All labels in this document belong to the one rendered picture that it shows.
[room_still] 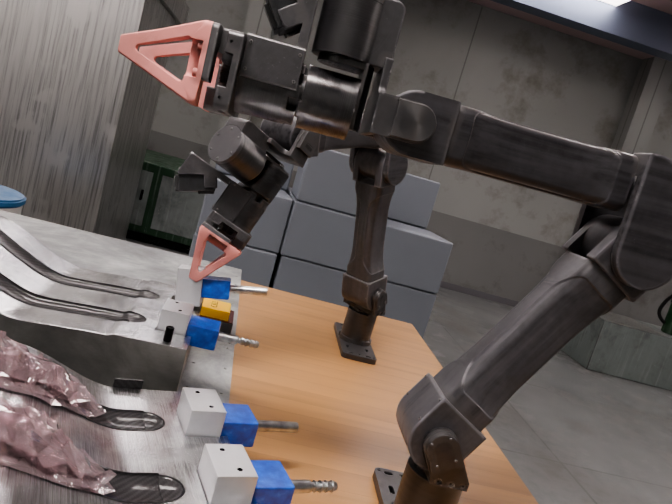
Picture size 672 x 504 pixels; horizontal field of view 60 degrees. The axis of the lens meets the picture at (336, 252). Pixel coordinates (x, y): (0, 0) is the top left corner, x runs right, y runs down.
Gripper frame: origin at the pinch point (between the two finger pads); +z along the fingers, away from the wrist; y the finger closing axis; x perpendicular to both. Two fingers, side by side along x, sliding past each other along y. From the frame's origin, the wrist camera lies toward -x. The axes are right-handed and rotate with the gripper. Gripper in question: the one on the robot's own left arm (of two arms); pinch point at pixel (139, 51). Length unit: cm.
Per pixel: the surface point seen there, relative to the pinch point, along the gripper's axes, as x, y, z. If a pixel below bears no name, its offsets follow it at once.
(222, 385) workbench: 39.8, -24.9, -13.5
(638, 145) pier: -103, -618, -421
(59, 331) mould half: 31.4, -11.5, 5.7
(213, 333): 29.8, -17.2, -11.0
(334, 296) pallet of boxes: 67, -211, -53
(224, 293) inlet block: 27.4, -28.4, -10.7
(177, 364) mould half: 32.8, -12.3, -7.9
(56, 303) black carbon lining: 31.1, -19.5, 9.2
